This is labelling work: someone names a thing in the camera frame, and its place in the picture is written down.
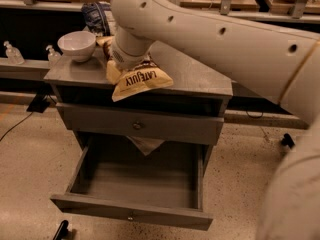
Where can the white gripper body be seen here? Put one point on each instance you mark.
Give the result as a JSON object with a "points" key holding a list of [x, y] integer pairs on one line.
{"points": [[126, 59]]}

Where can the brown and yellow chip bag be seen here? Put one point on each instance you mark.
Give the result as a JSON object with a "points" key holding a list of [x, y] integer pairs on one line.
{"points": [[144, 77]]}

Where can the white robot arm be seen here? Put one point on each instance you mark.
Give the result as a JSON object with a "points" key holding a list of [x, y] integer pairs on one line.
{"points": [[279, 64]]}

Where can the blue and white chip bag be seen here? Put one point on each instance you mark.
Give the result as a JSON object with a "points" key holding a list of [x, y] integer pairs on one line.
{"points": [[99, 18]]}

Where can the closed grey top drawer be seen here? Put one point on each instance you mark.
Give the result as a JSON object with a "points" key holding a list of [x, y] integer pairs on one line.
{"points": [[147, 124]]}

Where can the grey paper under drawer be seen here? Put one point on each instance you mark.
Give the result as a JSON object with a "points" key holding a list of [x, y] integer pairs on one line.
{"points": [[146, 145]]}

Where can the grey drawer cabinet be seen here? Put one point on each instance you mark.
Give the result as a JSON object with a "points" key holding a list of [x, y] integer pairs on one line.
{"points": [[197, 90]]}

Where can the open grey middle drawer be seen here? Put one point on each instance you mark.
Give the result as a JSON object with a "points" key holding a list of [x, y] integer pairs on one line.
{"points": [[114, 179]]}

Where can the white bowl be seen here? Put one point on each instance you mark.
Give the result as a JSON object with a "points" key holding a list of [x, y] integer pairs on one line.
{"points": [[78, 45]]}

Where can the clear sanitizer bottle near cabinet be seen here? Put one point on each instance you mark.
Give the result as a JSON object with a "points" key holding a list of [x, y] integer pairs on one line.
{"points": [[53, 55]]}

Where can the clear sanitizer bottle far left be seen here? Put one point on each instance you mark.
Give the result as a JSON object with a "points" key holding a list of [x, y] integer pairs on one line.
{"points": [[13, 54]]}

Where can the black stand base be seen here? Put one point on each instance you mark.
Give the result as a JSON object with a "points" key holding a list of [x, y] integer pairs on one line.
{"points": [[287, 141]]}

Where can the black handle at bottom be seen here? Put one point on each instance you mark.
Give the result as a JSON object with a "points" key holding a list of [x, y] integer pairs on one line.
{"points": [[62, 230]]}

